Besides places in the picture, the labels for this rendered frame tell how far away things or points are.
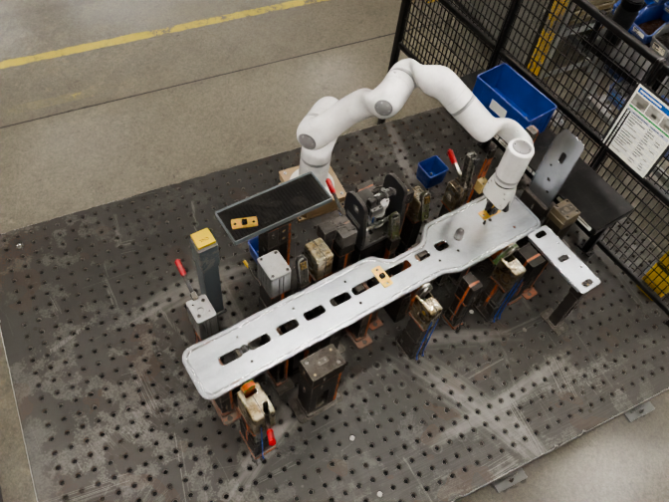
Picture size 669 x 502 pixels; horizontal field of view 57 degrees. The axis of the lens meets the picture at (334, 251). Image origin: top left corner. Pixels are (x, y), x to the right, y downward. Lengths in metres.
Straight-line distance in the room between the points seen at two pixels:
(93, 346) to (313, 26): 3.04
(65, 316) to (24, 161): 1.66
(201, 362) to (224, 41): 2.98
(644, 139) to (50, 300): 2.23
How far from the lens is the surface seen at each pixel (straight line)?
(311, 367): 1.92
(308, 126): 2.25
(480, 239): 2.31
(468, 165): 2.27
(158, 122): 4.01
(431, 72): 1.97
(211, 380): 1.94
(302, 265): 2.01
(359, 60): 4.47
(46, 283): 2.59
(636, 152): 2.53
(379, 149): 2.91
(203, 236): 2.00
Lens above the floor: 2.79
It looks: 56 degrees down
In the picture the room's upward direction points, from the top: 9 degrees clockwise
